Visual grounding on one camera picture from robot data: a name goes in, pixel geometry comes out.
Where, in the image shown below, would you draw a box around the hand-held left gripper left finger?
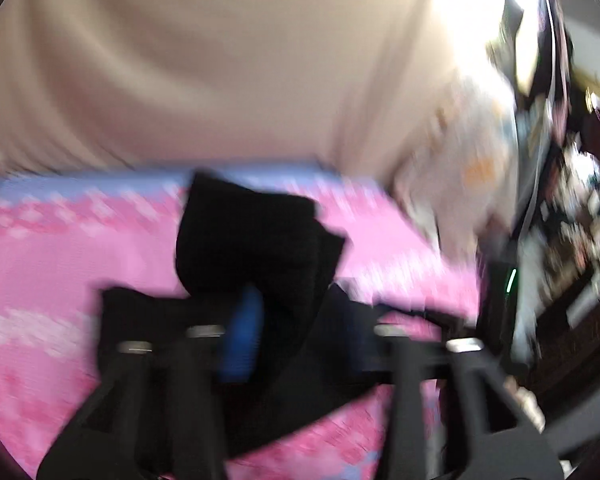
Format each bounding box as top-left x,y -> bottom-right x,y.
37,285 -> 266,480

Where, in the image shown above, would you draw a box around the pink rose print bedsheet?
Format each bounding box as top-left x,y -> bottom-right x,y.
0,162 -> 486,480

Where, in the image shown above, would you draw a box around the black pants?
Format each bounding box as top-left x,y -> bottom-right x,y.
97,172 -> 396,461

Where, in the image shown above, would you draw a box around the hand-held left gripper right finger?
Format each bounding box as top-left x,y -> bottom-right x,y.
337,305 -> 566,480

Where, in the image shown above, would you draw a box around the pale floral blanket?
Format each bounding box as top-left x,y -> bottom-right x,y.
390,75 -> 526,261

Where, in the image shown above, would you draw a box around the beige cloth backdrop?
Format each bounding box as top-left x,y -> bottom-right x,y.
0,0 -> 511,181

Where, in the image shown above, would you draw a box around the dark cluttered furniture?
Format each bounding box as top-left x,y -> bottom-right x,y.
490,0 -> 600,396

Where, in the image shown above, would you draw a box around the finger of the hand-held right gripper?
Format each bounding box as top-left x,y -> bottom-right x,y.
330,282 -> 486,338

